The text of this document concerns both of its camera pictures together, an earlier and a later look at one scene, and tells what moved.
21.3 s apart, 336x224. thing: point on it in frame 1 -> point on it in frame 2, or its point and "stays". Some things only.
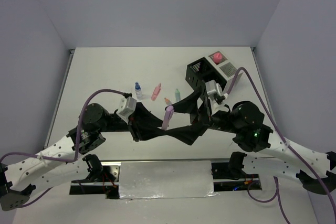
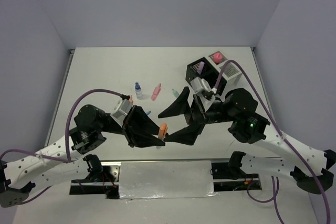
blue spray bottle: [138, 91] stays
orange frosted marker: [168, 102] -> [161, 135]
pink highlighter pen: [156, 92] stays
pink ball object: [217, 57] stays
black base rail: [107, 182] stays
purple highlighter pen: [169, 113] -> [201, 64]
